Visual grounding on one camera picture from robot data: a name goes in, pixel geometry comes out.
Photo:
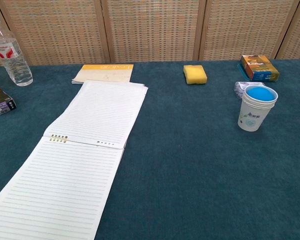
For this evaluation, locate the large lined notepad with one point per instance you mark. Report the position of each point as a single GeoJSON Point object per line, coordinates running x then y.
{"type": "Point", "coordinates": [65, 187]}

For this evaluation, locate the small black carton box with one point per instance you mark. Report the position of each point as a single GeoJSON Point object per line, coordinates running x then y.
{"type": "Point", "coordinates": [0, 100]}

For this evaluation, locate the purple white tissue packet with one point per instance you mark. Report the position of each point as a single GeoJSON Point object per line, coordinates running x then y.
{"type": "Point", "coordinates": [238, 90]}

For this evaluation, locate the teal flat box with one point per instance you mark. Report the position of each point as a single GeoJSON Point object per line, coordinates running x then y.
{"type": "Point", "coordinates": [241, 69]}

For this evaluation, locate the yellow white Lexicon book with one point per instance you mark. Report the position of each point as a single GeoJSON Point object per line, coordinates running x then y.
{"type": "Point", "coordinates": [107, 71]}

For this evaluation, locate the white paper cup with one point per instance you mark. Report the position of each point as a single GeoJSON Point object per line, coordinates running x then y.
{"type": "Point", "coordinates": [252, 117]}

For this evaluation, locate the orange blue printed carton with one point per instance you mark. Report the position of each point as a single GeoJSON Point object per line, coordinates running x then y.
{"type": "Point", "coordinates": [260, 67]}

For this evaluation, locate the yellow sponge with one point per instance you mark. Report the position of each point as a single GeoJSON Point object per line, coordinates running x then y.
{"type": "Point", "coordinates": [195, 74]}

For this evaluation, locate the woven wooden folding screen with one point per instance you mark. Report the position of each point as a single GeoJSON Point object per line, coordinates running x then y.
{"type": "Point", "coordinates": [150, 30]}

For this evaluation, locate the clear plastic water bottle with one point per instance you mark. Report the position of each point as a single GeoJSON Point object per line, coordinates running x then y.
{"type": "Point", "coordinates": [15, 65]}

